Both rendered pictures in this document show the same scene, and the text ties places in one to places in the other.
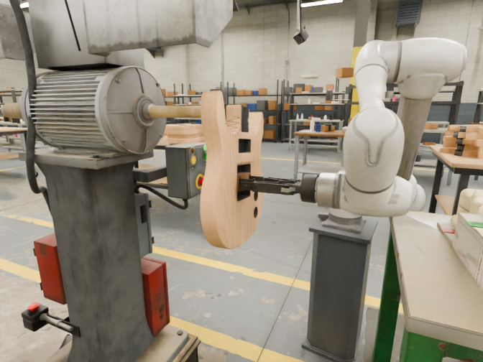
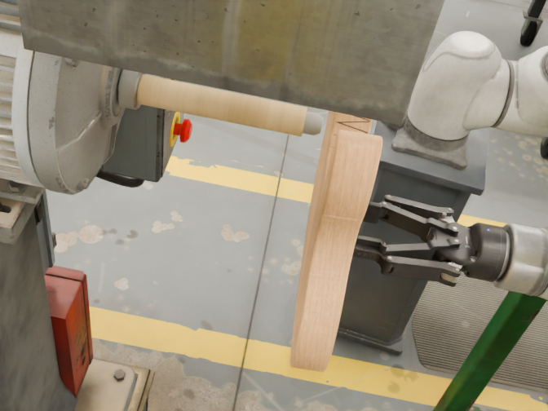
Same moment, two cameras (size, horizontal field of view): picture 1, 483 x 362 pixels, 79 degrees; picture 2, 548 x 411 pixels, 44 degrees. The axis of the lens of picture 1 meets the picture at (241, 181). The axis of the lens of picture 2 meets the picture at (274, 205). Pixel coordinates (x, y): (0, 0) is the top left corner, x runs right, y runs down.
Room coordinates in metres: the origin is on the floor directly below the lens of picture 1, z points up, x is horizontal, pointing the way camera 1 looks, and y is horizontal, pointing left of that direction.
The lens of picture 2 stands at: (0.26, 0.34, 1.71)
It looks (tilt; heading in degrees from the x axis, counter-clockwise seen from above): 45 degrees down; 336
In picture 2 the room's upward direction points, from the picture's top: 12 degrees clockwise
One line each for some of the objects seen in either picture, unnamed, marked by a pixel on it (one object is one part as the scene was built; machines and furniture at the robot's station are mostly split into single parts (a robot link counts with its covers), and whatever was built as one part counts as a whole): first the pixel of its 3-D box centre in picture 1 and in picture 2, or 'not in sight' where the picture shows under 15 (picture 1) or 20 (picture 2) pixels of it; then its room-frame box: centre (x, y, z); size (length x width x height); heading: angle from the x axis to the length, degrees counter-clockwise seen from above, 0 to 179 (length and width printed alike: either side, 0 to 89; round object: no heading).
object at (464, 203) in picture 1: (464, 211); not in sight; (0.74, -0.60, 0.99); 0.03 x 0.03 x 0.09
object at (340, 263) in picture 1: (338, 285); (393, 233); (1.35, -0.51, 0.35); 0.28 x 0.28 x 0.70; 59
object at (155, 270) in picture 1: (138, 286); (21, 317); (1.13, 0.46, 0.49); 0.25 x 0.12 x 0.37; 66
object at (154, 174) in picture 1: (160, 172); not in sight; (1.09, 0.31, 1.02); 0.19 x 0.04 x 0.04; 156
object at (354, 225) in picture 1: (341, 217); (426, 126); (1.36, -0.49, 0.73); 0.22 x 0.18 x 0.06; 59
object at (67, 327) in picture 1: (52, 325); not in sight; (0.94, 0.72, 0.46); 0.25 x 0.07 x 0.08; 66
